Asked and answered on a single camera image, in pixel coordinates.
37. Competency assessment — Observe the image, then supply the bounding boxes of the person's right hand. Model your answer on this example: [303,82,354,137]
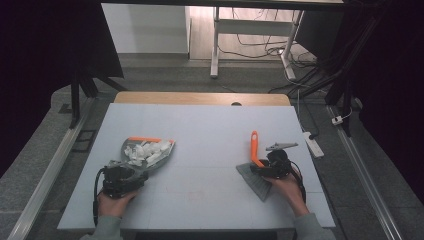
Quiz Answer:
[265,172,310,218]

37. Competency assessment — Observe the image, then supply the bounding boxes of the person's left hand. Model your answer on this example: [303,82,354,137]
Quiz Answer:
[96,189,138,219]

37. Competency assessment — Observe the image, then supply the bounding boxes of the aluminium floor rail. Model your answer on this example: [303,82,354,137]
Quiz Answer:
[327,104,405,240]
[6,95,98,240]

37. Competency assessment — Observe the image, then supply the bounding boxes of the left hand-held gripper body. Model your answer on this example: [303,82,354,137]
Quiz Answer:
[101,159,150,200]

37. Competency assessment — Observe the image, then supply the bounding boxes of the pile of white paper scraps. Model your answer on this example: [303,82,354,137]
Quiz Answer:
[123,139,172,167]

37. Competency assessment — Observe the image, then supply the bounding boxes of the left hand-held gripper cable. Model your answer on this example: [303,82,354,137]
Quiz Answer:
[92,167,108,228]

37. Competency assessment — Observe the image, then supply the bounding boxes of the black curtain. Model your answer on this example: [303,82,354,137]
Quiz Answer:
[0,0,125,181]
[333,0,424,204]

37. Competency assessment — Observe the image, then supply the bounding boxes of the white desk frame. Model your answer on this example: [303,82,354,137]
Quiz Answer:
[209,6,305,81]

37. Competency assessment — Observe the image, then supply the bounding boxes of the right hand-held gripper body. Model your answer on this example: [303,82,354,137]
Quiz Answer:
[264,142,300,179]

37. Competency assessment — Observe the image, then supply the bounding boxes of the black floor cables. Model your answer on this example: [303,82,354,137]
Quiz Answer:
[218,8,331,95]

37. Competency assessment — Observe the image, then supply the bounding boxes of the right hand-held gripper cable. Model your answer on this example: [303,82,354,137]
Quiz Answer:
[289,160,308,205]

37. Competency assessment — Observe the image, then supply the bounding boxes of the hand-held gripper cable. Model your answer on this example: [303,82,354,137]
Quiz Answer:
[289,160,308,205]
[92,167,108,228]

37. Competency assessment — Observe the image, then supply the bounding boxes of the pale blue foam board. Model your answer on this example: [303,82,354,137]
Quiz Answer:
[57,102,336,232]

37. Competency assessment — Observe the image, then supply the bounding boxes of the black tripod stand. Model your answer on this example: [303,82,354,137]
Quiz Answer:
[68,64,129,130]
[293,13,388,138]

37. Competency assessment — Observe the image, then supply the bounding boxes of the black floor plate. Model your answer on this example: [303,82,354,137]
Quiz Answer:
[71,129,98,154]

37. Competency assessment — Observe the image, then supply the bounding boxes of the white power strip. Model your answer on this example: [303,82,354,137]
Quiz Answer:
[302,131,325,158]

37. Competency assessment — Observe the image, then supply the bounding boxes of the black plug with cable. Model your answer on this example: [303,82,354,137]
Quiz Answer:
[296,88,320,141]

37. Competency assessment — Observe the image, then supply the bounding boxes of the wooden table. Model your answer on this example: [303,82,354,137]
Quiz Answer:
[113,91,292,107]

